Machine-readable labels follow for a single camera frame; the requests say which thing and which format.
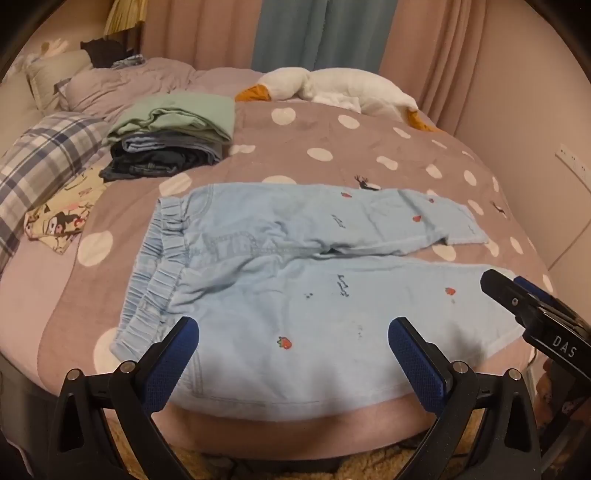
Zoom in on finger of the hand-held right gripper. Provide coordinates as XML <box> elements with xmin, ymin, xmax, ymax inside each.
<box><xmin>480</xmin><ymin>269</ymin><xmax>539</xmax><ymax>326</ymax></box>
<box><xmin>513</xmin><ymin>275</ymin><xmax>591</xmax><ymax>332</ymax></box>

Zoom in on white wall socket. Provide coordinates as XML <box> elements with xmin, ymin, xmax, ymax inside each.
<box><xmin>555</xmin><ymin>143</ymin><xmax>591</xmax><ymax>183</ymax></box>

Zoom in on plaid pillow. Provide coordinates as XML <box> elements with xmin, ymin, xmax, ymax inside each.
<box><xmin>0</xmin><ymin>113</ymin><xmax>109</xmax><ymax>268</ymax></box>

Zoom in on light blue pants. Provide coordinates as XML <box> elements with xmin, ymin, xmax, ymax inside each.
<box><xmin>111</xmin><ymin>184</ymin><xmax>520</xmax><ymax>411</ymax></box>

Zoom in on cartoon print cloth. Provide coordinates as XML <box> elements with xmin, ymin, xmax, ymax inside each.
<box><xmin>24</xmin><ymin>164</ymin><xmax>109</xmax><ymax>254</ymax></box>

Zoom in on grey pillow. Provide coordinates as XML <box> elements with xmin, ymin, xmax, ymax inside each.
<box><xmin>25</xmin><ymin>50</ymin><xmax>93</xmax><ymax>114</ymax></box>

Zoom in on blue folded jeans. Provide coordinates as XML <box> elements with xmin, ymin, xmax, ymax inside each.
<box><xmin>121</xmin><ymin>135</ymin><xmax>223</xmax><ymax>157</ymax></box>

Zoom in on lavender duvet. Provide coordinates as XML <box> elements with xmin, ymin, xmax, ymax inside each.
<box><xmin>65</xmin><ymin>58</ymin><xmax>265</xmax><ymax>123</ymax></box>

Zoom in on dark folded pants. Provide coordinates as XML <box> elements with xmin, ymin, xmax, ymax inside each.
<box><xmin>99</xmin><ymin>145</ymin><xmax>225</xmax><ymax>182</ymax></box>

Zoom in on blue curtain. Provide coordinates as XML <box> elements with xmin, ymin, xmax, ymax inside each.
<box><xmin>252</xmin><ymin>0</ymin><xmax>399</xmax><ymax>75</ymax></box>

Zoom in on person's patterned clothing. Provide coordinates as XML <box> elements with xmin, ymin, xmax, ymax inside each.
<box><xmin>531</xmin><ymin>355</ymin><xmax>591</xmax><ymax>462</ymax></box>

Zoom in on polka dot blanket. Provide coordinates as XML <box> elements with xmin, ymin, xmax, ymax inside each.
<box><xmin>39</xmin><ymin>99</ymin><xmax>555</xmax><ymax>418</ymax></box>

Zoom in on black garment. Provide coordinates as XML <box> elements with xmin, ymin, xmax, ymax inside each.
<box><xmin>81</xmin><ymin>39</ymin><xmax>139</xmax><ymax>69</ymax></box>

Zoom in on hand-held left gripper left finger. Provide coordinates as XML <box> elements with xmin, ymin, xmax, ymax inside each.
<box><xmin>46</xmin><ymin>316</ymin><xmax>200</xmax><ymax>480</ymax></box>

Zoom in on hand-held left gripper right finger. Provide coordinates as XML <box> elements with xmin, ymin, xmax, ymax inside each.
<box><xmin>388</xmin><ymin>316</ymin><xmax>543</xmax><ymax>480</ymax></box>

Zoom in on green folded garment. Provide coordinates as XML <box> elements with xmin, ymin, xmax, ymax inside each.
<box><xmin>107</xmin><ymin>91</ymin><xmax>236</xmax><ymax>145</ymax></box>

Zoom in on white goose plush toy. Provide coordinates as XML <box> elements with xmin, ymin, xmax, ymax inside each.
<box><xmin>235</xmin><ymin>68</ymin><xmax>446</xmax><ymax>134</ymax></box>

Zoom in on pink curtain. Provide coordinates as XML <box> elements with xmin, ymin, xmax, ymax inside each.
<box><xmin>379</xmin><ymin>0</ymin><xmax>486</xmax><ymax>127</ymax></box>
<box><xmin>139</xmin><ymin>0</ymin><xmax>265</xmax><ymax>75</ymax></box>

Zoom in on yellow pleated cloth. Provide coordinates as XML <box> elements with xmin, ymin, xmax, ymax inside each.
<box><xmin>104</xmin><ymin>0</ymin><xmax>147</xmax><ymax>40</ymax></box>

